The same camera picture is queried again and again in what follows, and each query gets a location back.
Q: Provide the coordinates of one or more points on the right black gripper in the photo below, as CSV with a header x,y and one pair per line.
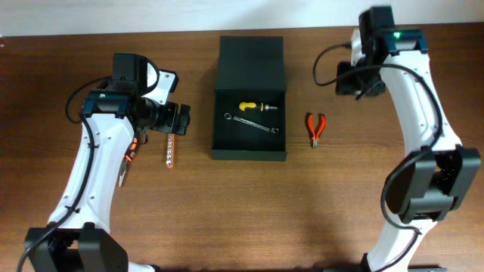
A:
x,y
343,88

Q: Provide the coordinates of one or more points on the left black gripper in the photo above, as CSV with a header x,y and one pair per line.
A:
x,y
169,123

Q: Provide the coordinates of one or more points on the orange socket bit rail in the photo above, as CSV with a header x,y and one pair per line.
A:
x,y
170,151

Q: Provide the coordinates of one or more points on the silver double-ended wrench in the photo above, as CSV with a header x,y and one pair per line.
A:
x,y
228,116

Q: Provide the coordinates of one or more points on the orange black long-nose pliers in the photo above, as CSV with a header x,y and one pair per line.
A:
x,y
127,159

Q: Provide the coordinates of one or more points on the small red cutting pliers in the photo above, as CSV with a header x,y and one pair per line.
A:
x,y
315,130

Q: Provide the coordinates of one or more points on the yellow black stubby screwdriver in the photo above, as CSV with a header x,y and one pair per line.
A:
x,y
256,107

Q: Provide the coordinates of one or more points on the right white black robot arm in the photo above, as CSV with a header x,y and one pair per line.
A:
x,y
437,171

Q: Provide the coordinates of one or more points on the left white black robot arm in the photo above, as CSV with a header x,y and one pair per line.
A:
x,y
116,117

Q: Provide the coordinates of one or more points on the black open cardboard box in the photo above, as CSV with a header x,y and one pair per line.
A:
x,y
250,69

